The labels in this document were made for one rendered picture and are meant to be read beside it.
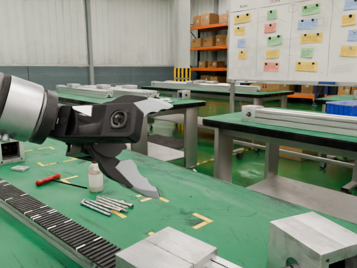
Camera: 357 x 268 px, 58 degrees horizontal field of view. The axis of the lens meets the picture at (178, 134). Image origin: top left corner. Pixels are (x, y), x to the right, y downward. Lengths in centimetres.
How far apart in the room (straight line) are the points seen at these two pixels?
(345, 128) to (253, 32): 203
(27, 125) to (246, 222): 50
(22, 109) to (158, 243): 24
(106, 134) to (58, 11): 1191
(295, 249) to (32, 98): 40
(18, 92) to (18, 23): 1135
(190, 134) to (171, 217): 254
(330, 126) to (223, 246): 128
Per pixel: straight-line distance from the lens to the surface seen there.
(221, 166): 222
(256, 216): 77
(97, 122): 40
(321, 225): 55
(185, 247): 45
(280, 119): 192
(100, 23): 1292
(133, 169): 47
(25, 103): 41
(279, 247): 53
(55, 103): 43
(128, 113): 39
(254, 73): 355
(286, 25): 340
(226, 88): 465
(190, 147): 328
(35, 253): 67
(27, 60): 1177
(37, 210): 76
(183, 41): 834
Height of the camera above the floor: 111
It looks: 12 degrees down
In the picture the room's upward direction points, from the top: straight up
